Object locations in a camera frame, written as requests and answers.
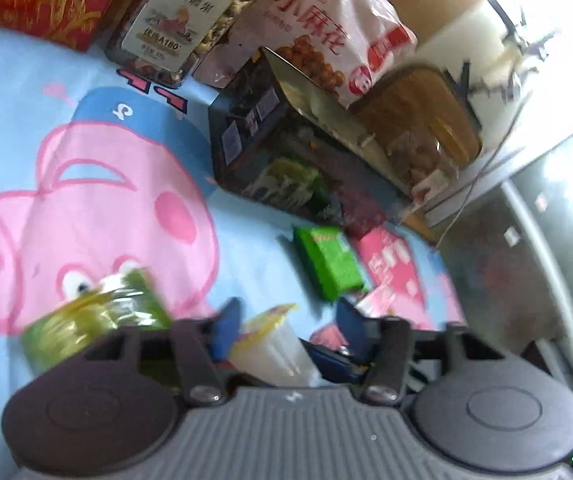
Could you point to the cashew jar gold lid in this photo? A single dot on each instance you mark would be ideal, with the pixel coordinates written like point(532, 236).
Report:
point(181, 15)

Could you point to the brown woven mat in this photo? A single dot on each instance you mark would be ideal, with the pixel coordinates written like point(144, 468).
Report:
point(411, 92)

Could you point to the green snack packet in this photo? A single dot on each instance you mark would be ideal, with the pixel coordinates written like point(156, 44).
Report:
point(91, 315)
point(331, 260)

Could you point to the white power strip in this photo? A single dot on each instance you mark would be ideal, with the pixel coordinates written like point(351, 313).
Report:
point(502, 67)

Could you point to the white jelly cup yellow lid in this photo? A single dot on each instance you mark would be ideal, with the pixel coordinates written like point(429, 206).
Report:
point(271, 355)

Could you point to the dark tin box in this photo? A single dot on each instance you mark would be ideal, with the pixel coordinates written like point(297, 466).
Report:
point(266, 125)

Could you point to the pink snack packet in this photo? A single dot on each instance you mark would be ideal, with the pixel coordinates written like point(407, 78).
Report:
point(391, 262)

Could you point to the pecan jar yellow lid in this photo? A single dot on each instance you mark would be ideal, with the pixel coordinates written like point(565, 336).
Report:
point(416, 165)

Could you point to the cartoon pig printed blanket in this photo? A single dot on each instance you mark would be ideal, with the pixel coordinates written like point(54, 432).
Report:
point(16, 120)

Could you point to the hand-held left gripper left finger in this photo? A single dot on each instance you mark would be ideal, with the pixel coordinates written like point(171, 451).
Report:
point(226, 327)

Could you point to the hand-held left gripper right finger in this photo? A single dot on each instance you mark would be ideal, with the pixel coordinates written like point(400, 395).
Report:
point(351, 330)

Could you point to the large pink snack bag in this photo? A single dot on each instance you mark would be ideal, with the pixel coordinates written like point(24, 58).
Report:
point(316, 15)

